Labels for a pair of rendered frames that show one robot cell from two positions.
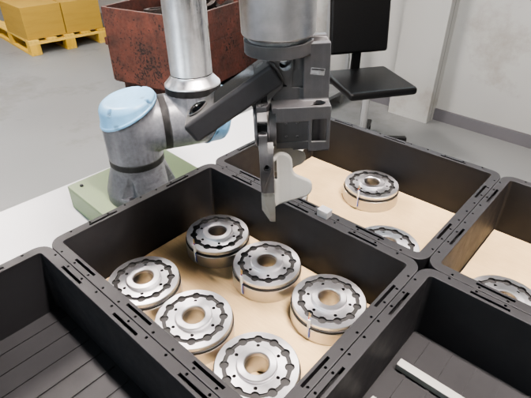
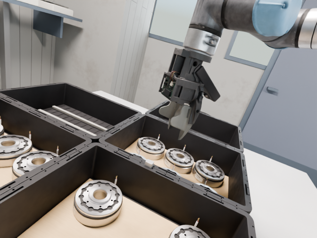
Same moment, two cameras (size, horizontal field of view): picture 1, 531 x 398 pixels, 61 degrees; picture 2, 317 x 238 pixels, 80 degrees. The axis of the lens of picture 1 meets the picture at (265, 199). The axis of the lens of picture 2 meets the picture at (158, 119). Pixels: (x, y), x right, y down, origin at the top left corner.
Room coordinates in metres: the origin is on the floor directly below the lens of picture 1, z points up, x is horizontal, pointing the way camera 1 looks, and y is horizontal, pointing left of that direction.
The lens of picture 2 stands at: (0.87, -0.27, 1.20)
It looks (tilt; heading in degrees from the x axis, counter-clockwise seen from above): 21 degrees down; 153
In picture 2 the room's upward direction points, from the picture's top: 16 degrees clockwise
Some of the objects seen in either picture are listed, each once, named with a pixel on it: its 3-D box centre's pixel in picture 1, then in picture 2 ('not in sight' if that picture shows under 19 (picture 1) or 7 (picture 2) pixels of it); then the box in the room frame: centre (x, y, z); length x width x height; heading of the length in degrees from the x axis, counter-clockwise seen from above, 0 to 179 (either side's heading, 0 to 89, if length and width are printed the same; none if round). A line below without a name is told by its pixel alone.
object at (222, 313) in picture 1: (193, 318); (179, 157); (0.40, 0.09, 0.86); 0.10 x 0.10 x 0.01
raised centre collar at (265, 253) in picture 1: (266, 260); not in sight; (0.51, 0.00, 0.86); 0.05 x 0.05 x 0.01
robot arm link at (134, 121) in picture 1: (134, 124); not in sight; (0.86, 0.27, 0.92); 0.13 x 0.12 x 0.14; 111
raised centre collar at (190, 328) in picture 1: (193, 316); (180, 156); (0.40, 0.09, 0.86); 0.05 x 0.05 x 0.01
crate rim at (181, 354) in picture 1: (229, 259); (179, 150); (0.45, 0.05, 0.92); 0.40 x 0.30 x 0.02; 48
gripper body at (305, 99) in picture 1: (286, 93); (186, 78); (0.47, -0.02, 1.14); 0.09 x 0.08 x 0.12; 92
